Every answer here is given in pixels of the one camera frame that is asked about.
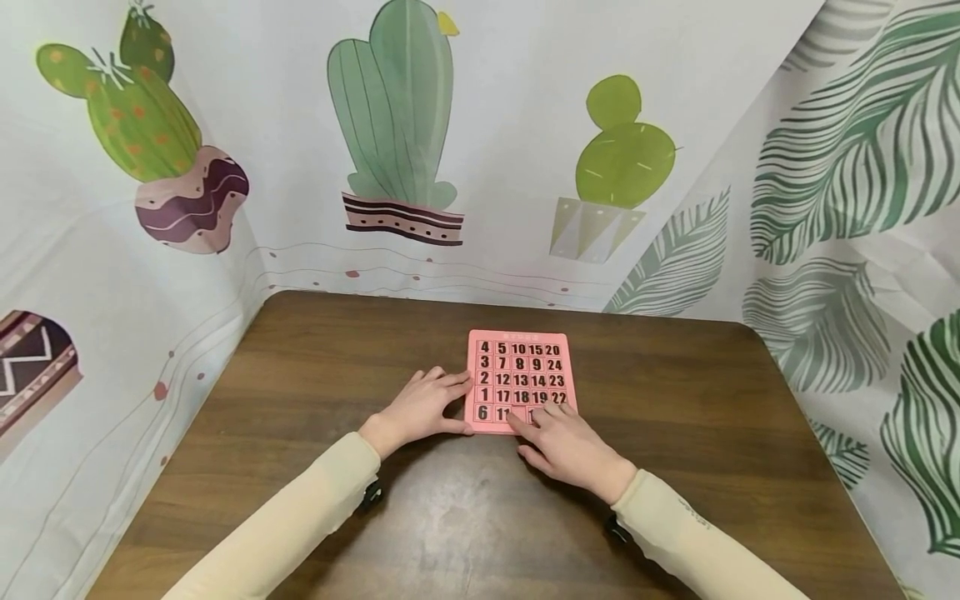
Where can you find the person's right hand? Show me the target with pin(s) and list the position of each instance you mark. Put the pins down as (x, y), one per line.
(574, 454)

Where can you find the person's left hand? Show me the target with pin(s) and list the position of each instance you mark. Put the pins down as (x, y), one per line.
(412, 412)

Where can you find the person's left thumb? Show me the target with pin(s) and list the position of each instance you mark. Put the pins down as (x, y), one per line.
(457, 427)

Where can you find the person's right thumb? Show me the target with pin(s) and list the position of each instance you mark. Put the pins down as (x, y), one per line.
(534, 458)

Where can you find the person's left index finger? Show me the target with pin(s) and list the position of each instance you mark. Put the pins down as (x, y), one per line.
(454, 392)

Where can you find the person's right index finger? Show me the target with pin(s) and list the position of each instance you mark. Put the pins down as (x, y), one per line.
(523, 425)

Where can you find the person's left fingers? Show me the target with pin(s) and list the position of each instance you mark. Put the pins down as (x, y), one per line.
(439, 377)

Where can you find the person's right fingers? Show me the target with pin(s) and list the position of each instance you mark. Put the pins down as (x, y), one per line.
(551, 415)

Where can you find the pink sliding number puzzle board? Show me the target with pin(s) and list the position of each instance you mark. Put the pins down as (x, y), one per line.
(520, 335)

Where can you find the person's left forearm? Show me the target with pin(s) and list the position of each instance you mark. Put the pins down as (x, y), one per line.
(292, 525)

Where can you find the person's right forearm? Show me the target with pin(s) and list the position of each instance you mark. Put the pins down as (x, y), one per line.
(697, 542)

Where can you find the grid of pink number tiles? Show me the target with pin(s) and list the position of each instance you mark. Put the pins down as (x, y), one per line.
(519, 372)

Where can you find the black wrist band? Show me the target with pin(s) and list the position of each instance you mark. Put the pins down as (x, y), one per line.
(617, 528)
(371, 495)

